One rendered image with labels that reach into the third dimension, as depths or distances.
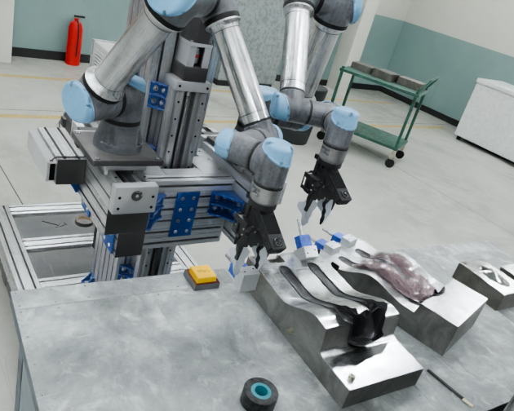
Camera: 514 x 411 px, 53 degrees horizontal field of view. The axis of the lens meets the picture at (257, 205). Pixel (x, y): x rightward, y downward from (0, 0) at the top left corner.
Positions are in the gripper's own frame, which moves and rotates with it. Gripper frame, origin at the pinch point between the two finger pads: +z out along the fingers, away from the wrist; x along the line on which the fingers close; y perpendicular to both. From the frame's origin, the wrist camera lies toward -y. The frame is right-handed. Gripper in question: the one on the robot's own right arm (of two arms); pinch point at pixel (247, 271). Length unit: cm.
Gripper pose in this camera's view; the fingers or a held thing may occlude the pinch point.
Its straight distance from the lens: 135.1
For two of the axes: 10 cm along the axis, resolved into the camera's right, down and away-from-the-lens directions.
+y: -4.9, -4.9, 7.2
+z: -2.5, 8.7, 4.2
